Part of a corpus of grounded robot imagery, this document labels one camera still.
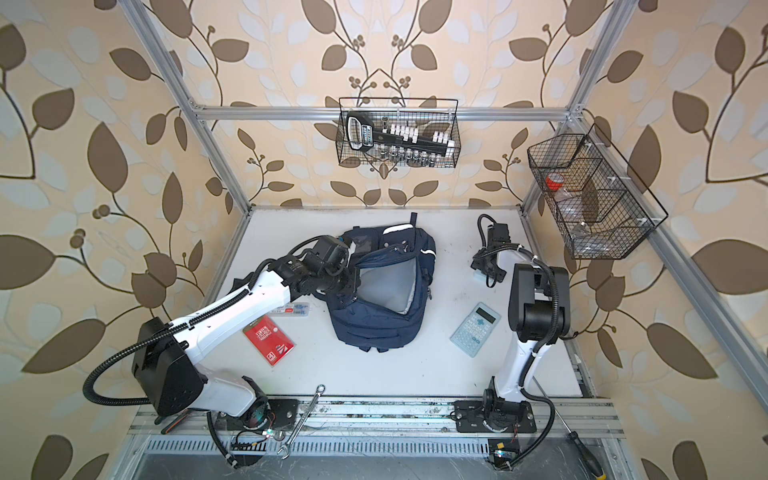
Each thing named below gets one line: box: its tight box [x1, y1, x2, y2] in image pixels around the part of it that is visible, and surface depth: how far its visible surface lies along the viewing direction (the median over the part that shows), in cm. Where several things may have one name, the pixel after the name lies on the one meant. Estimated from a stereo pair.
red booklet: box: [243, 315, 296, 367], surface depth 88 cm
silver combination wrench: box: [277, 384, 326, 460], surface depth 77 cm
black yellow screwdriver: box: [532, 375, 607, 480], surface depth 69 cm
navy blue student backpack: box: [313, 212, 436, 353], surface depth 82 cm
